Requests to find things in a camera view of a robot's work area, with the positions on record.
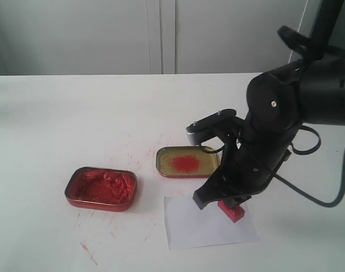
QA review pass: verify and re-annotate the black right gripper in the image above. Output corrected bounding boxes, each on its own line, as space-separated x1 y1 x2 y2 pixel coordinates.
193 67 303 210

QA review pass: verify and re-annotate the red stamp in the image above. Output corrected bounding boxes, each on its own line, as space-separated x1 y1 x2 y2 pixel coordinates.
218 201 245 223

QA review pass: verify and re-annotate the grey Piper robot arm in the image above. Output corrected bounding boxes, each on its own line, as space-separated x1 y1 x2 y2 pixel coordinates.
186 1 345 209

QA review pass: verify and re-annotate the red ink paste tin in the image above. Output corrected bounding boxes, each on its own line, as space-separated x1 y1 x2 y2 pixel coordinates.
65 167 138 212

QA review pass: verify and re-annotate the gold tin lid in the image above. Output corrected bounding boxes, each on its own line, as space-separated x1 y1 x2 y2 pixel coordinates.
156 146 220 178

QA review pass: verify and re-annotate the white paper sheet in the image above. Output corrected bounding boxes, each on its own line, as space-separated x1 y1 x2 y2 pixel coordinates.
164 195 259 250

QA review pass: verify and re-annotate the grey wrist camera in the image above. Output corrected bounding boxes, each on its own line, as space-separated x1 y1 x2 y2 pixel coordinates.
186 109 236 146

